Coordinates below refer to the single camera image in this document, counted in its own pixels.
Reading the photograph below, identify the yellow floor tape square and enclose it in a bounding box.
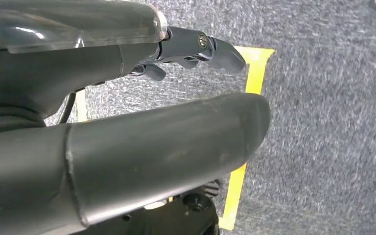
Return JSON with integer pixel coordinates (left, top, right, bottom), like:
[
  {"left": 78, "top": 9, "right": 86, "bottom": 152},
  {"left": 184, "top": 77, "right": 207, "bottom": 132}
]
[{"left": 76, "top": 46, "right": 276, "bottom": 232}]

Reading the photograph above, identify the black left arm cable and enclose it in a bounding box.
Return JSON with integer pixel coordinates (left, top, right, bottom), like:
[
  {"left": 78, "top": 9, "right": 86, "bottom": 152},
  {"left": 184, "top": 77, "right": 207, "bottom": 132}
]
[{"left": 58, "top": 92, "right": 77, "bottom": 124}]

